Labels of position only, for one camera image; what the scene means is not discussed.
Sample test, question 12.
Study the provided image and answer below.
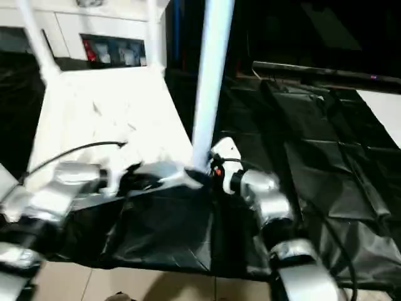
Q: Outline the white plastic table top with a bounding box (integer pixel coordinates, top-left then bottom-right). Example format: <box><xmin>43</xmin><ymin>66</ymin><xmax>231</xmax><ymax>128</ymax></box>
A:
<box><xmin>25</xmin><ymin>66</ymin><xmax>211</xmax><ymax>211</ymax></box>

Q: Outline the black plastic mat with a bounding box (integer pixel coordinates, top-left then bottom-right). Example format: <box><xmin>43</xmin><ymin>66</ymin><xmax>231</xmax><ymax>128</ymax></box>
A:
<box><xmin>0</xmin><ymin>53</ymin><xmax>401</xmax><ymax>280</ymax></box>

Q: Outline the grey left robot foot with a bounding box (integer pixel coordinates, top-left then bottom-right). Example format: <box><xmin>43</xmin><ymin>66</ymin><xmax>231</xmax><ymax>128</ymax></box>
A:
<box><xmin>105</xmin><ymin>292</ymin><xmax>135</xmax><ymax>301</ymax></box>

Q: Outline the white cabinet with glass doors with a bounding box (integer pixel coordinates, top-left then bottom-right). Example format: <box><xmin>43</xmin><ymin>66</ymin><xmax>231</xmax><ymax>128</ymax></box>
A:
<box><xmin>0</xmin><ymin>0</ymin><xmax>170</xmax><ymax>68</ymax></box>

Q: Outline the large black screen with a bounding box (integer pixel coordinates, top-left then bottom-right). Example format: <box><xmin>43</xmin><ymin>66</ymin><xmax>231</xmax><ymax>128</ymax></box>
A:
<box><xmin>169</xmin><ymin>0</ymin><xmax>401</xmax><ymax>79</ymax></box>

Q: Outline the flat white board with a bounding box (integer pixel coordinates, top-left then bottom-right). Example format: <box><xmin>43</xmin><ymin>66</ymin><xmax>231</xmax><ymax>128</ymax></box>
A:
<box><xmin>358</xmin><ymin>90</ymin><xmax>401</xmax><ymax>148</ymax></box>

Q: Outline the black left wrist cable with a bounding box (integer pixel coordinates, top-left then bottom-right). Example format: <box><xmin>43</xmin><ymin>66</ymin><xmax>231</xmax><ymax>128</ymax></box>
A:
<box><xmin>19</xmin><ymin>142</ymin><xmax>128</xmax><ymax>186</ymax></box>

